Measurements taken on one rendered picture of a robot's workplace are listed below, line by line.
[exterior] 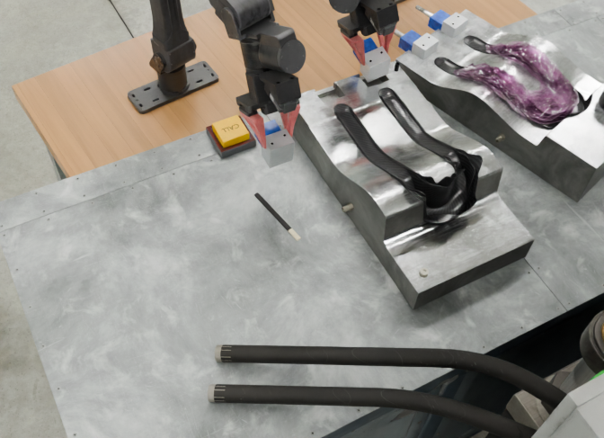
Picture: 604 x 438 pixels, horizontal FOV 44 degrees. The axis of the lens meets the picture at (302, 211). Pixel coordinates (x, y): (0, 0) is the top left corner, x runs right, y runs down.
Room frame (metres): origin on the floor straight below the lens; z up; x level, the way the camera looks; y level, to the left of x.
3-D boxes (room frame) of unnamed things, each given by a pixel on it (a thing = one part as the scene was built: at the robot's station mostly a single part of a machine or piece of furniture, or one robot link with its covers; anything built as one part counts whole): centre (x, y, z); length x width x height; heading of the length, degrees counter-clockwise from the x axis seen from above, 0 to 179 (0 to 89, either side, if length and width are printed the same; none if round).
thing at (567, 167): (1.20, -0.46, 0.86); 0.50 x 0.26 x 0.11; 48
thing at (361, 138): (0.97, -0.20, 0.92); 0.35 x 0.16 x 0.09; 31
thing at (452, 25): (1.42, -0.29, 0.86); 0.13 x 0.05 x 0.05; 48
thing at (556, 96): (1.20, -0.45, 0.90); 0.26 x 0.18 x 0.08; 48
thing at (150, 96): (1.19, 0.31, 0.84); 0.20 x 0.07 x 0.08; 128
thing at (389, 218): (0.95, -0.20, 0.87); 0.50 x 0.26 x 0.14; 31
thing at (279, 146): (0.96, 0.08, 0.94); 0.13 x 0.05 x 0.05; 31
